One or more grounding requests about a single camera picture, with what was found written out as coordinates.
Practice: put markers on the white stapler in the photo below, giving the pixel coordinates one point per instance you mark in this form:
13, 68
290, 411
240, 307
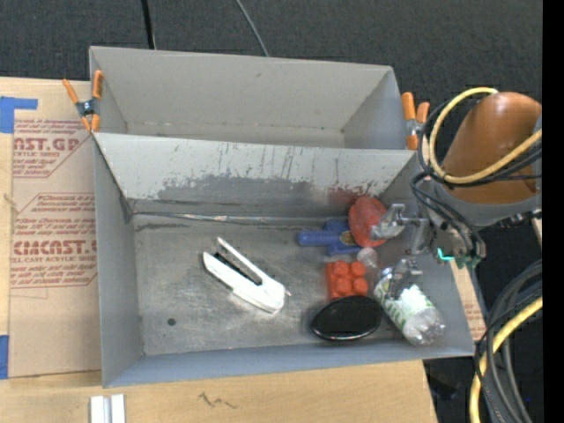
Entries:
247, 280

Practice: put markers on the red-orange round toy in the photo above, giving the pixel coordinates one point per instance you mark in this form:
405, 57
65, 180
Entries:
363, 218

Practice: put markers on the grey metal bin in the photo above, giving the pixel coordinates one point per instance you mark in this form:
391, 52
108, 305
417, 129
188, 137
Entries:
185, 280

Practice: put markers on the small clear plastic piece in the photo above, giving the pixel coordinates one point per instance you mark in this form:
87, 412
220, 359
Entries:
368, 257

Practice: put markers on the brown cardboard board, red print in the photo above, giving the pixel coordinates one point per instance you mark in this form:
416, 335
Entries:
48, 280

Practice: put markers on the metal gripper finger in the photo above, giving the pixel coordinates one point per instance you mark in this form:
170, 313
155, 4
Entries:
398, 276
388, 224

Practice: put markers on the blue toy tool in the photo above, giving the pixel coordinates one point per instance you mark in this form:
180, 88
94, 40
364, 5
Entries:
326, 237

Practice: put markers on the black oval disc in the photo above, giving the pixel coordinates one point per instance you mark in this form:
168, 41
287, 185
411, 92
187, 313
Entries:
346, 319

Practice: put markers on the orange studded building block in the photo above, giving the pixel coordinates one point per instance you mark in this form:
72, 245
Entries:
346, 280

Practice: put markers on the clear plastic bottle, green label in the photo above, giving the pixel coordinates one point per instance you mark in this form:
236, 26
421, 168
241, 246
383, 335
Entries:
416, 315

